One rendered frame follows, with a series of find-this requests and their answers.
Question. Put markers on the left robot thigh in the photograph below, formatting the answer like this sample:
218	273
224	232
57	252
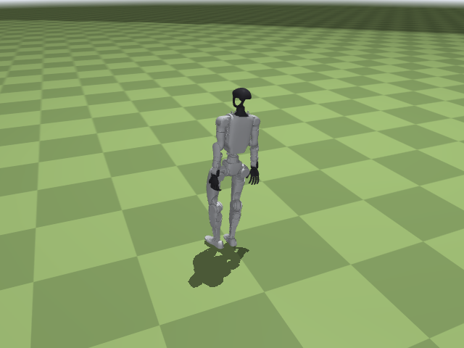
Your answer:
212	195

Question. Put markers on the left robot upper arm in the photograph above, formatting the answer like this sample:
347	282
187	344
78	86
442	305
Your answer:
221	124

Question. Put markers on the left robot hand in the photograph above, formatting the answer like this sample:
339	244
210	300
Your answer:
214	181

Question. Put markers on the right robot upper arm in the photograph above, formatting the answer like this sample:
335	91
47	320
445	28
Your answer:
255	131

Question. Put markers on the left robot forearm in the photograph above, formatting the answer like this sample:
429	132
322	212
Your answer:
217	158

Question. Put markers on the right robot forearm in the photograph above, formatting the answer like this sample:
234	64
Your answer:
254	155

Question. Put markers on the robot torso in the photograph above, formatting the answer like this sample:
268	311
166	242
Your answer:
237	137

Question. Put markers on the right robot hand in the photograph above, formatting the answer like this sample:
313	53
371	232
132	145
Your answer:
254	173

